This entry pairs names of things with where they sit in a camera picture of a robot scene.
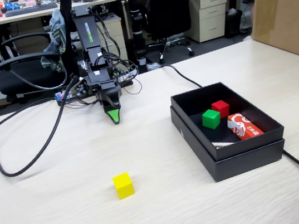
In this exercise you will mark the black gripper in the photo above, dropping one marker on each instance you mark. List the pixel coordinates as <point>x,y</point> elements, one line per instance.
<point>99,80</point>

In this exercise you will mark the yellow cube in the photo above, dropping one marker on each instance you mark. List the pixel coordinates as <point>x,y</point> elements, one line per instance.
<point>124,186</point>

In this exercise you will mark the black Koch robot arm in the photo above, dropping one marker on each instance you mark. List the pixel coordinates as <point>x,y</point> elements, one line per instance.
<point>87,31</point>

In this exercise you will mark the black open box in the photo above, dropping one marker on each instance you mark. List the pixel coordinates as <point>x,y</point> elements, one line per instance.
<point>247,163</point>

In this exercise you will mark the controller circuit board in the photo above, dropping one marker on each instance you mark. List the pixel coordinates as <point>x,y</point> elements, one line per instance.
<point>64,96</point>

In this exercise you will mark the black vertical pole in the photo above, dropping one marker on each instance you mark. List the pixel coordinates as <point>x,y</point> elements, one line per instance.
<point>137,26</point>

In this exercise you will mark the striped grey cloth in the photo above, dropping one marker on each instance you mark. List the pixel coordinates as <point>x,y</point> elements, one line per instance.
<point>57,38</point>

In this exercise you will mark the black office chair with armrests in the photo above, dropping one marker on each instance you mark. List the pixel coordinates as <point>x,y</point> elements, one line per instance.
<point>28,76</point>

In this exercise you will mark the black headphones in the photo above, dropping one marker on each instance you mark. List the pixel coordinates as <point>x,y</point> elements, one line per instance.
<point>107,16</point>

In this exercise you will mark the green cube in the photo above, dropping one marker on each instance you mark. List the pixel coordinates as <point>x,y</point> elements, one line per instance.
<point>210,119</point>

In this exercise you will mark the red cube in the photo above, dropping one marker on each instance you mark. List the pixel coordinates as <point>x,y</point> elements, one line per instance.
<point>221,107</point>

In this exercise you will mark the black mesh office chair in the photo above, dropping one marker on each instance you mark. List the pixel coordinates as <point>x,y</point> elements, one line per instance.
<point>170,7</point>

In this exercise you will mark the beige office desk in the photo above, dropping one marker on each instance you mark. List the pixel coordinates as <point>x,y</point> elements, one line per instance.
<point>39,14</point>

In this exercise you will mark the black keyboard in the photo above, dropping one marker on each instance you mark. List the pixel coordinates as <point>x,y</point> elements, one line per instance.
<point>30,9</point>

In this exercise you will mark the orange printed carton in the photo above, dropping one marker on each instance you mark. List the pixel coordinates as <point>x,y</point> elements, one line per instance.
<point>244,127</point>

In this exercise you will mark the blue toy balls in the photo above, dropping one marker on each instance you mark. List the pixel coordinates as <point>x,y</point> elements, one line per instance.
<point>12,6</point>

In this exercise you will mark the black trash bin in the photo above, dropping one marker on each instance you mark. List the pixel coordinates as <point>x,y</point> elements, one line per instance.
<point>233,23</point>

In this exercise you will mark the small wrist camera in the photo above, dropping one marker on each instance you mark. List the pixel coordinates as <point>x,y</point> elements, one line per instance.
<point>79,86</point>

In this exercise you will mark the beige drawer pedestal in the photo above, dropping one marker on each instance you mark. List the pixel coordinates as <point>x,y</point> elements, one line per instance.
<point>208,16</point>
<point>115,35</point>

